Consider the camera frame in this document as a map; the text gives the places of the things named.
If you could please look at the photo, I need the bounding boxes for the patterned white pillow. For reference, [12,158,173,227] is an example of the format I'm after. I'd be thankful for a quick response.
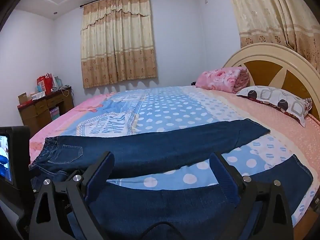
[236,85,313,127]

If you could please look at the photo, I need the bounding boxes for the folded pink floral blanket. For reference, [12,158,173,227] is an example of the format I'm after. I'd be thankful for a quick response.
[196,66,251,94]

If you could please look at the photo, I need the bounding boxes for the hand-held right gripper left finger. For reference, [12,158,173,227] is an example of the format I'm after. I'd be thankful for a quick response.
[29,151,115,240]

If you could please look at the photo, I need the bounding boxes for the cardboard box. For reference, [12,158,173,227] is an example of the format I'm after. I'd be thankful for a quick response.
[18,92,33,105]

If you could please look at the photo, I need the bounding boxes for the red gift bag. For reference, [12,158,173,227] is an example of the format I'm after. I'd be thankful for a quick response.
[37,74,54,93]

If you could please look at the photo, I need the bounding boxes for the polka dot printed bedsheet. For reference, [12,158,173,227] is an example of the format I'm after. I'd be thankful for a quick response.
[29,85,320,230]

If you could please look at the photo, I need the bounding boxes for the beige floral window curtain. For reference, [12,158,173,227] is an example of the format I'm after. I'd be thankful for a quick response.
[80,0,158,89]
[223,0,320,73]

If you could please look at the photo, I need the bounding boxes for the cream wooden bed headboard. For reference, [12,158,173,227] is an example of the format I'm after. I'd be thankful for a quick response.
[222,42,320,121]

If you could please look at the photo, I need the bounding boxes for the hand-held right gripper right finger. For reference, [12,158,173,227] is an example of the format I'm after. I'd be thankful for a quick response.
[209,152,294,240]

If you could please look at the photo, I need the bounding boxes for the brown wooden desk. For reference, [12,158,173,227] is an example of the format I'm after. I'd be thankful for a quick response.
[17,86,75,133]

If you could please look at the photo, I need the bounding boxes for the dark blue jeans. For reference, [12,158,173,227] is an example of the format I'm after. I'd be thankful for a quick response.
[29,119,314,240]

